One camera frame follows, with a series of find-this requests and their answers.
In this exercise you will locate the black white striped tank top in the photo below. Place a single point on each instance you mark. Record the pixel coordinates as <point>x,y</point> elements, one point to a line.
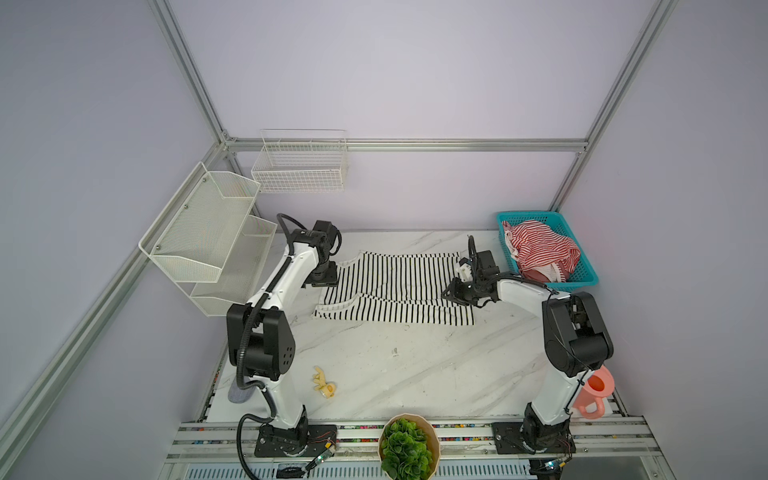
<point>395,288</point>

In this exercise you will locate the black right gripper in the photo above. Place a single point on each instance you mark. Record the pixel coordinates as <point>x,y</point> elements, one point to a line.
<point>454,293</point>

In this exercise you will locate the yellow banana peel toy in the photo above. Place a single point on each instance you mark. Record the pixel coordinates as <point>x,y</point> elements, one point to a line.
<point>326,388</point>

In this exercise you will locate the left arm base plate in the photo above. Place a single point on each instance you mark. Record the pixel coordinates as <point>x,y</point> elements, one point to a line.
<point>303,441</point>

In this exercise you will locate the white wire wall basket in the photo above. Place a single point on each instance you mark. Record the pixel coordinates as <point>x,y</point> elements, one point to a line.
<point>301,161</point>

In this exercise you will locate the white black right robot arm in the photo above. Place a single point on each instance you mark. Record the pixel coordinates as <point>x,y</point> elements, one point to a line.
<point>576,341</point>

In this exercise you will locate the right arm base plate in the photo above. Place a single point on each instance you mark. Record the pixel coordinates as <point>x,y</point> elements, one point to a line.
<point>530,438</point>

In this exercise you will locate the green plant in pot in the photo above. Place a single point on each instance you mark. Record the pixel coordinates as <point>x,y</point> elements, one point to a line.
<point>409,448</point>

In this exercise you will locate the red white striped tank top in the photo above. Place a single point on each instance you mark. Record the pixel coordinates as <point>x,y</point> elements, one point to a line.
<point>540,253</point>

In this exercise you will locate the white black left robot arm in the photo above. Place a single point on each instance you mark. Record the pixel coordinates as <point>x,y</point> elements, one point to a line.
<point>262,348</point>

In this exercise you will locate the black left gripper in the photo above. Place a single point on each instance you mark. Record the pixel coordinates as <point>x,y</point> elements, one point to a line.
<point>331,280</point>

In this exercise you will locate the pink watering can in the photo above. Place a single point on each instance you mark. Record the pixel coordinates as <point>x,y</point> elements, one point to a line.
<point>590,401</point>

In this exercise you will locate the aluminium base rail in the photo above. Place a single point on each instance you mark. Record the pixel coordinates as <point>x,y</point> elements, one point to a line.
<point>614,448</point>

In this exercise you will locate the white mesh two-tier shelf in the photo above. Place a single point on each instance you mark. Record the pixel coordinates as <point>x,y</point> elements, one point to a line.
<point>209,242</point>

